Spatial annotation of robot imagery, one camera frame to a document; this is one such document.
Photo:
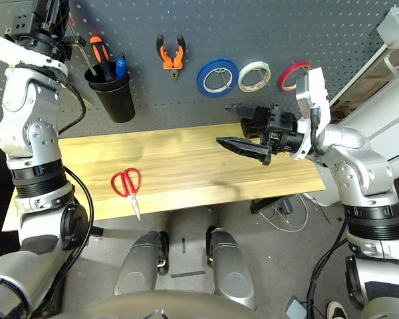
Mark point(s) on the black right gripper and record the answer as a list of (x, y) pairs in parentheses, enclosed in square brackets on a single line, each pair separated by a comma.
[(282, 133)]

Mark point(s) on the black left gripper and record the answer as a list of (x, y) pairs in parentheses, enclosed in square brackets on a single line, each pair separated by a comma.
[(36, 40)]

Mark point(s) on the red tape roll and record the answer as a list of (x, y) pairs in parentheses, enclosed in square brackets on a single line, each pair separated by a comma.
[(281, 79)]

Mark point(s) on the orange black needle-nose pliers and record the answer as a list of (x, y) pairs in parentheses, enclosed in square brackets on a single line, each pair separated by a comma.
[(168, 58)]

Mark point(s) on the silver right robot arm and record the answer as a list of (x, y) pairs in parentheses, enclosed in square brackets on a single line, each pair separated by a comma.
[(362, 172)]

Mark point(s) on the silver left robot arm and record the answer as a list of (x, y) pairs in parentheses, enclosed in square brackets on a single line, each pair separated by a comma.
[(30, 133)]

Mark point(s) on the grey metal pegboard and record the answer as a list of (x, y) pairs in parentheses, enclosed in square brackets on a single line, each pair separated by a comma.
[(252, 26)]

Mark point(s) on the orange black screwdriver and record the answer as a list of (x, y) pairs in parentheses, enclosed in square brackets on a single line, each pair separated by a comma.
[(99, 53)]

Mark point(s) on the blue marker pen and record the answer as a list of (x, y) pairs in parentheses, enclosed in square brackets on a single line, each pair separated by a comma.
[(120, 68)]

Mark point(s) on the white tape roll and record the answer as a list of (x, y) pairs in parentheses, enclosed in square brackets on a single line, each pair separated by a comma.
[(256, 64)]

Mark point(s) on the blue tape roll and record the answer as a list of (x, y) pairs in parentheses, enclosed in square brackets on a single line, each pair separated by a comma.
[(216, 63)]

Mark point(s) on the black table support bar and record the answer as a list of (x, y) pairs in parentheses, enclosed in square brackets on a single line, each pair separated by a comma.
[(259, 206), (96, 232)]

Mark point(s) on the small black electronics box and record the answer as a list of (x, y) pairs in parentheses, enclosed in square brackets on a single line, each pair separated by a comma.
[(284, 207)]

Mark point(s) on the black cup holder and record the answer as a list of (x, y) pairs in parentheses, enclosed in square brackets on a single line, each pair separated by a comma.
[(119, 103)]

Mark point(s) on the silver right robot leg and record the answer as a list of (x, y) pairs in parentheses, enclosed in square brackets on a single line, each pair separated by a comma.
[(232, 269)]

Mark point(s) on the silver robot leg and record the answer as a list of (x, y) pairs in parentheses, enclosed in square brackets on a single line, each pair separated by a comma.
[(136, 266), (232, 269)]

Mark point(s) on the long grey floor tape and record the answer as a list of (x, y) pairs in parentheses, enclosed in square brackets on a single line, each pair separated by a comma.
[(187, 274)]

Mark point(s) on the white plastic hook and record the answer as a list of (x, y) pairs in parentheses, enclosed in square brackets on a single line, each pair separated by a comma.
[(390, 64)]

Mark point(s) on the silver left robot leg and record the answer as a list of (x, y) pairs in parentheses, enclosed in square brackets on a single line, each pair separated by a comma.
[(136, 266)]

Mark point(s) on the clear plastic bin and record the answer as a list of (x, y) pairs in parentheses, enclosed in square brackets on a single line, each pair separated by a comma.
[(395, 30)]

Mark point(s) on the grey foot pedal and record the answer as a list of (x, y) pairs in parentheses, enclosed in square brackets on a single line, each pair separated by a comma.
[(296, 309)]

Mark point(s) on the silver robot torso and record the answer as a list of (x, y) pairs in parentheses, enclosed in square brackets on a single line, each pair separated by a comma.
[(153, 307)]

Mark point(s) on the white black sneaker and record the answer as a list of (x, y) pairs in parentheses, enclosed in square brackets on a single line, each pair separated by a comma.
[(336, 312)]

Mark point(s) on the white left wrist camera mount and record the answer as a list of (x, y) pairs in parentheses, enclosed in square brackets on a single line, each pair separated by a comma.
[(0, 46)]

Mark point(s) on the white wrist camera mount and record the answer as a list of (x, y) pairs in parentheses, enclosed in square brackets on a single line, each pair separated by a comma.
[(316, 89), (0, 46)]

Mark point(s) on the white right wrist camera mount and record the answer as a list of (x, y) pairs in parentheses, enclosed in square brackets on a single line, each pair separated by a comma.
[(316, 89)]

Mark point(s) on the white pegboard side post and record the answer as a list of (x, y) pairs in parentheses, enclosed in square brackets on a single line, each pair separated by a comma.
[(359, 74)]

